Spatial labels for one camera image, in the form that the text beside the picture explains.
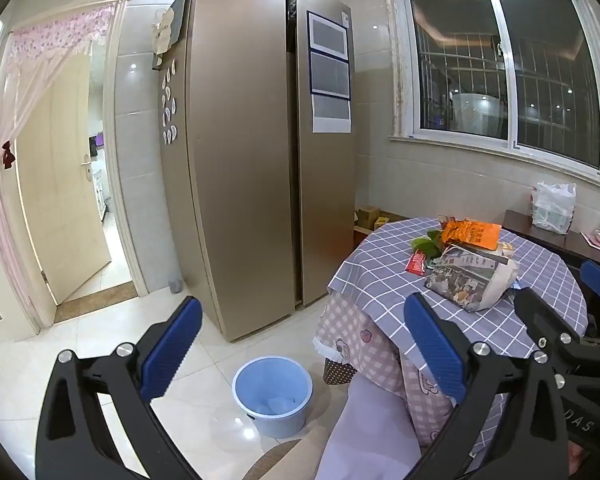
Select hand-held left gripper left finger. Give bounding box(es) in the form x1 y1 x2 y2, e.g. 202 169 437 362
35 296 203 480

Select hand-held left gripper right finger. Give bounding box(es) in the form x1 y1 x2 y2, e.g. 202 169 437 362
404 292 571 480

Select printed magazine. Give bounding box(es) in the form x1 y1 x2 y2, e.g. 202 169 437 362
425 244 520 313

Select red snack wrapper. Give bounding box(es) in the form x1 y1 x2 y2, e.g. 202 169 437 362
405 251 429 275

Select orange plastic bag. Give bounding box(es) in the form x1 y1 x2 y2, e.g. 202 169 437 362
440 220 502 252

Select blue plastic waste bin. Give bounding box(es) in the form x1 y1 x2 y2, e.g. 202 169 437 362
231 356 314 437

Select white blue packet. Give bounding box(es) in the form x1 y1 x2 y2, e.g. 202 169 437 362
264 396 297 417

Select dark wooden cabinet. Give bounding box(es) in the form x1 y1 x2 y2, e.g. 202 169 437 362
502 209 600 267

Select white plastic bag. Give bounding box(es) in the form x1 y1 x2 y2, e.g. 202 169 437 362
531 181 577 235

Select grey checked tablecloth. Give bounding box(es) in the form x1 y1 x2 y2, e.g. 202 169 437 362
327 216 589 361

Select brown dotted fringed cloth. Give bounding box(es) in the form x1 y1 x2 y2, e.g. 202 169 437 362
323 357 359 386

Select green leaves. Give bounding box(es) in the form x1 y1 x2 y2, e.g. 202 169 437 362
411 230 446 257

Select person's leg in pale pants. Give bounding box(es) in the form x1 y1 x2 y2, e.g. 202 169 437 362
314 374 433 480

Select beige chair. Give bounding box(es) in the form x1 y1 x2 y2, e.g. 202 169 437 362
242 426 342 480

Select cream wooden door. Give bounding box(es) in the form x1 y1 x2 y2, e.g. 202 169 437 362
16 49 114 307

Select gold double-door refrigerator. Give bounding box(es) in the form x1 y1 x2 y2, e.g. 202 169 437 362
152 0 361 343

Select cluster of white shell magnets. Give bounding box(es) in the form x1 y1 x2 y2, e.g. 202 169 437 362
160 59 180 147

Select white framed window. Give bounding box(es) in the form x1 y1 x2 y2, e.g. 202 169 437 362
384 0 600 183

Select white paper sheet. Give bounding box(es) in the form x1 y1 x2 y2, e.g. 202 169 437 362
312 94 354 134

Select blue framed paper notice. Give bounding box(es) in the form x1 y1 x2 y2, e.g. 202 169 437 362
309 51 351 97
307 10 351 56

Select pink floral curtain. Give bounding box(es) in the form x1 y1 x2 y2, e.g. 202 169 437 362
0 2 119 333

